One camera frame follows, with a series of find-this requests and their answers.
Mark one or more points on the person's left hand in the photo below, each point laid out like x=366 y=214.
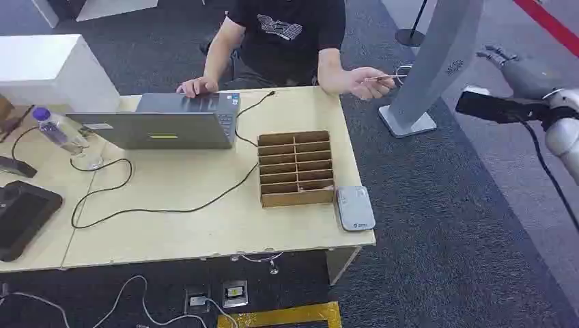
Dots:
x=368 y=86

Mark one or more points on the person's right hand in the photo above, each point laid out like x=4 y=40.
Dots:
x=199 y=86

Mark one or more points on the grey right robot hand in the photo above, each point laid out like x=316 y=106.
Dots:
x=527 y=77

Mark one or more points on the clear sleeved card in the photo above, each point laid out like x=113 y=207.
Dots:
x=384 y=78

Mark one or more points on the red barrier belt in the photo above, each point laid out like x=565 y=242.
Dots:
x=549 y=25

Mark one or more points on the grey laptop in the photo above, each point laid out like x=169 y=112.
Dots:
x=158 y=129

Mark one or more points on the grey kiosk stand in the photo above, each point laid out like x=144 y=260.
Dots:
x=434 y=59

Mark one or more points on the person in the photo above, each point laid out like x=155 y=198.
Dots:
x=289 y=50

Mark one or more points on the card in wooden box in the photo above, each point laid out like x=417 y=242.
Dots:
x=319 y=188

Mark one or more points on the white panel furniture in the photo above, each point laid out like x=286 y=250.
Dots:
x=104 y=7

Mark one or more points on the grey card reader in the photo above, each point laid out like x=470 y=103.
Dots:
x=355 y=210

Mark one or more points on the wooden card box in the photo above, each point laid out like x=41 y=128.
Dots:
x=294 y=199

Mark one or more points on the clear water bottle purple cap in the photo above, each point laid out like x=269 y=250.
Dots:
x=61 y=133

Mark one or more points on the white cabinet block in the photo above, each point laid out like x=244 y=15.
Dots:
x=49 y=68

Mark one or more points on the silver floor socket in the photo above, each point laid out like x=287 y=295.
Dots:
x=235 y=293

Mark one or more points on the dark floor socket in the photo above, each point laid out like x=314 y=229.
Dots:
x=197 y=299

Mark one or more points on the black tablet pad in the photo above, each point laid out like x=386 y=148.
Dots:
x=22 y=217

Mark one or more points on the yellow floor tape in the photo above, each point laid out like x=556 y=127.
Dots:
x=289 y=314

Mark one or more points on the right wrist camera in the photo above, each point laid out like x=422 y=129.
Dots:
x=493 y=107

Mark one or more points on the black stanchion post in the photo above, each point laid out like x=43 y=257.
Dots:
x=409 y=37

